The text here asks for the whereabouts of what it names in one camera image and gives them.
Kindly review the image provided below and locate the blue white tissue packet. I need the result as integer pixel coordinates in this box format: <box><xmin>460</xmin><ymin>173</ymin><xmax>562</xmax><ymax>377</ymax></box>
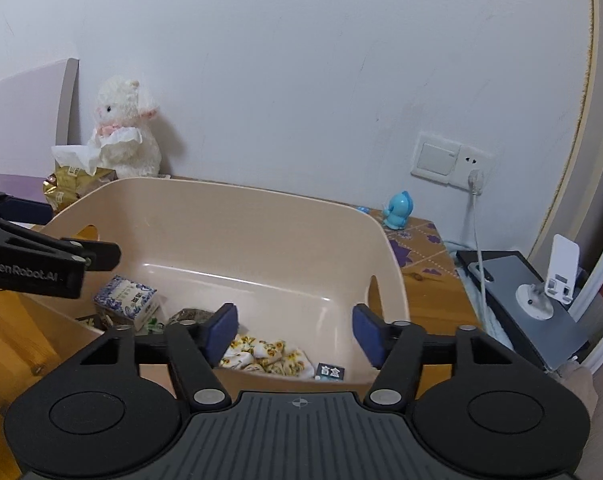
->
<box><xmin>94</xmin><ymin>275</ymin><xmax>160</xmax><ymax>332</ymax></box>

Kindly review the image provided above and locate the white floral sock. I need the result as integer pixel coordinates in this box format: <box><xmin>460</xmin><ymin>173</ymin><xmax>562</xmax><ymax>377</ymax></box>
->
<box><xmin>219</xmin><ymin>334</ymin><xmax>315</xmax><ymax>380</ymax></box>

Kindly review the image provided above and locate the gold tissue pack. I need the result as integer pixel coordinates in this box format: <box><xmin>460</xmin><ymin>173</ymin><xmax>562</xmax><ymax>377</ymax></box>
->
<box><xmin>43</xmin><ymin>127</ymin><xmax>143</xmax><ymax>214</ymax></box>

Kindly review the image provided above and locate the purple headboard panel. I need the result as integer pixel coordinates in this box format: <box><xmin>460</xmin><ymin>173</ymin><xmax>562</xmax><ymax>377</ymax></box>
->
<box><xmin>0</xmin><ymin>58</ymin><xmax>79</xmax><ymax>178</ymax></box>

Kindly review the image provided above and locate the grey laptop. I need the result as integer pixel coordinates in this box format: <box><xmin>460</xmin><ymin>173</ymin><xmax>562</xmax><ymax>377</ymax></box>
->
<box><xmin>457</xmin><ymin>250</ymin><xmax>590</xmax><ymax>370</ymax></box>

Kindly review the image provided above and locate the white phone stand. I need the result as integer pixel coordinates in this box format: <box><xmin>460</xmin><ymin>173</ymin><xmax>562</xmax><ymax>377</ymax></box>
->
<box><xmin>515</xmin><ymin>234</ymin><xmax>580</xmax><ymax>321</ymax></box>

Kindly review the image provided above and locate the grey cloth bundle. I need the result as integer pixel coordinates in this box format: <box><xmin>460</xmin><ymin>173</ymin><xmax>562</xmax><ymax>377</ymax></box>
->
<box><xmin>556</xmin><ymin>362</ymin><xmax>603</xmax><ymax>479</ymax></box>

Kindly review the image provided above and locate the white plush lamb toy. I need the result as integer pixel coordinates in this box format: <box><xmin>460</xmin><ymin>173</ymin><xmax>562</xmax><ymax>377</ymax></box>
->
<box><xmin>88</xmin><ymin>76</ymin><xmax>161</xmax><ymax>179</ymax></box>

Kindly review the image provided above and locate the beige plastic storage bin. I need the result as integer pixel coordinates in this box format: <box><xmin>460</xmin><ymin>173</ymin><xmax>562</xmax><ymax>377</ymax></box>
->
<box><xmin>43</xmin><ymin>178</ymin><xmax>409</xmax><ymax>390</ymax></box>

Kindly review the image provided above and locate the blue toy figurine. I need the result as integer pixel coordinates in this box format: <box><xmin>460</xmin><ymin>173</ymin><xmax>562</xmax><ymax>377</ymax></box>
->
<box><xmin>382</xmin><ymin>191</ymin><xmax>414</xmax><ymax>231</ymax></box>

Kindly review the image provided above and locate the white charging cable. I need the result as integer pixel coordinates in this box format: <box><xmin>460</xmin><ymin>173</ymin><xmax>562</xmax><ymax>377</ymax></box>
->
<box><xmin>443</xmin><ymin>169</ymin><xmax>508</xmax><ymax>346</ymax></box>

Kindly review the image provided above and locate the white wall switch socket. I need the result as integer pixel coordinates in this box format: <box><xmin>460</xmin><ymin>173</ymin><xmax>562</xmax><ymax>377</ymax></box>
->
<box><xmin>411</xmin><ymin>132</ymin><xmax>495</xmax><ymax>191</ymax></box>

